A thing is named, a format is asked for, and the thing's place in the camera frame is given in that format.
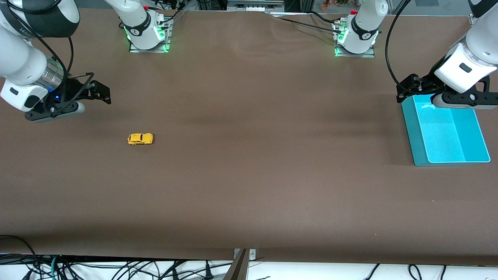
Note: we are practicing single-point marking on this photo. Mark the dark camera stand pole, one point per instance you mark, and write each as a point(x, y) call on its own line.
point(238, 270)

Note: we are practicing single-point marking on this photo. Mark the teal plastic bin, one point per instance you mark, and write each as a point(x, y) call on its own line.
point(443, 136)

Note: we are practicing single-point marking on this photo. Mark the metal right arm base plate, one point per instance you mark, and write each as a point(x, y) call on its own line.
point(168, 39)

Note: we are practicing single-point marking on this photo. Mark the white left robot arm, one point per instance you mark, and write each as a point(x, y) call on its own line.
point(478, 42)

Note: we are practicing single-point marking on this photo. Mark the metal corner bracket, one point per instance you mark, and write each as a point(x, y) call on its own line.
point(472, 19)

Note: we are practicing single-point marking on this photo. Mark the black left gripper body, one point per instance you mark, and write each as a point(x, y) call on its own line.
point(426, 83)

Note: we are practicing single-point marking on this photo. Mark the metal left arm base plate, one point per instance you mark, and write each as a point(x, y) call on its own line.
point(369, 53)

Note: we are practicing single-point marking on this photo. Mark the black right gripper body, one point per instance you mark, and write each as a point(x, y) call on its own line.
point(71, 91)

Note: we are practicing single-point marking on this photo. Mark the small metal table bracket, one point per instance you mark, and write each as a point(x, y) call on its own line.
point(253, 254)

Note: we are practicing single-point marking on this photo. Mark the orange background object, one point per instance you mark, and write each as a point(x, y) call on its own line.
point(334, 3)

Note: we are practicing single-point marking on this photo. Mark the silver aluminium frame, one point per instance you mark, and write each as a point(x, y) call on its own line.
point(253, 7)

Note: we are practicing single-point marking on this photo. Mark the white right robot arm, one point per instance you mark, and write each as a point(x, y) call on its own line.
point(23, 62)

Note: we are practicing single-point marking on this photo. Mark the yellow beetle toy car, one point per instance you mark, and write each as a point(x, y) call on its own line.
point(140, 138)

